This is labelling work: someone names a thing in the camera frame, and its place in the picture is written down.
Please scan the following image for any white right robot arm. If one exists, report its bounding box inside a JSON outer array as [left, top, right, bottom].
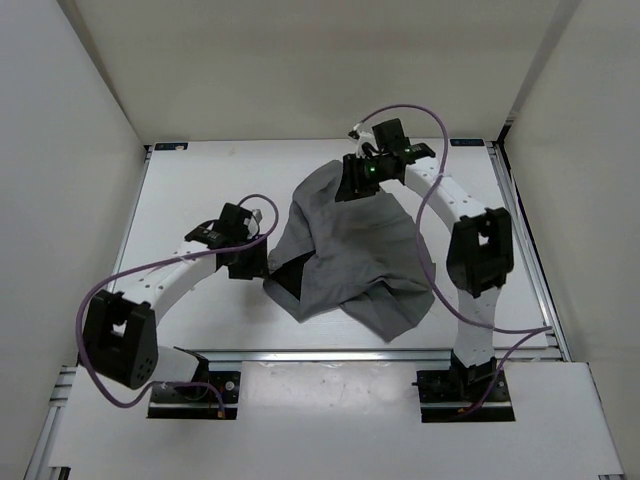
[[335, 143, 514, 400]]

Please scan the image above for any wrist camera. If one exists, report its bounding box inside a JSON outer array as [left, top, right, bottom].
[[213, 203, 262, 240], [347, 118, 410, 151]]

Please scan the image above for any blue corner label right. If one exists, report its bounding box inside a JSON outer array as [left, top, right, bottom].
[[450, 138, 485, 147]]

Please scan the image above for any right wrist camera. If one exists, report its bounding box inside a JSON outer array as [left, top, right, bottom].
[[347, 118, 410, 151]]

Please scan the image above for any aluminium left side rail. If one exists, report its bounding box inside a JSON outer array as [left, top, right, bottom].
[[108, 144, 155, 277]]

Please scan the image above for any grey pleated skirt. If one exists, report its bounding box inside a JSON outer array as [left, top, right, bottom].
[[263, 160, 435, 342]]

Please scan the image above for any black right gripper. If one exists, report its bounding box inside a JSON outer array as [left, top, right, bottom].
[[334, 154, 390, 203]]

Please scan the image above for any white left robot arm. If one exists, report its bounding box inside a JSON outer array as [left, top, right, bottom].
[[75, 221, 268, 400]]

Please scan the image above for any blue corner label left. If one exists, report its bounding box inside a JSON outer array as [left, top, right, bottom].
[[154, 142, 189, 151]]

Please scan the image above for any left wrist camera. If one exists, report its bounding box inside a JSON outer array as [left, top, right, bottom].
[[213, 203, 262, 240]]

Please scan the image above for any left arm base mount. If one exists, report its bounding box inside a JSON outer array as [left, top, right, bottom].
[[147, 351, 241, 421]]

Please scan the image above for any aluminium table edge rail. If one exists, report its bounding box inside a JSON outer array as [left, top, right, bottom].
[[82, 348, 571, 365]]

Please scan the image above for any blue corner label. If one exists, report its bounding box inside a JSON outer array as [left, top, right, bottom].
[[154, 142, 189, 151], [450, 138, 485, 147]]

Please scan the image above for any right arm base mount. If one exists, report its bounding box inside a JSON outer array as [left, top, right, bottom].
[[412, 370, 516, 423]]

